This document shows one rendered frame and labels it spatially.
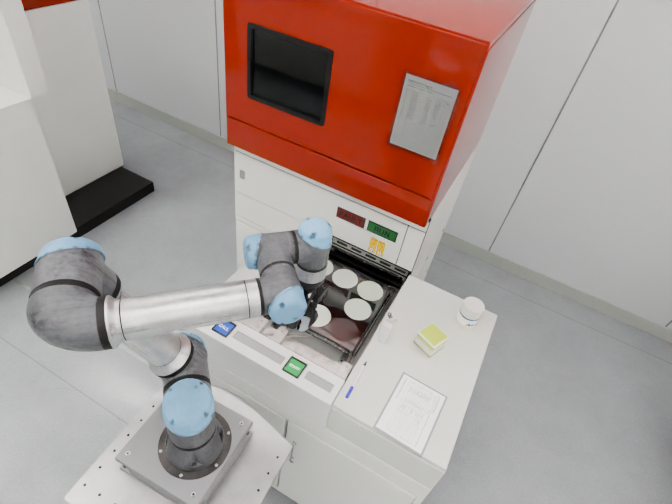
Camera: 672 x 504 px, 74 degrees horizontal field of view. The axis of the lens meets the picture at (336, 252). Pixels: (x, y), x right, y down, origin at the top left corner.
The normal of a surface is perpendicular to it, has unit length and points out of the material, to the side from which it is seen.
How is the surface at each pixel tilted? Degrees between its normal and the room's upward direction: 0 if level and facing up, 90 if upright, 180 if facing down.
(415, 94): 90
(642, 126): 90
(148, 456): 1
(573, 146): 90
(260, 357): 0
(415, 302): 0
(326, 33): 90
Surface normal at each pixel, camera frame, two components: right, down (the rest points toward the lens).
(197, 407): 0.17, -0.62
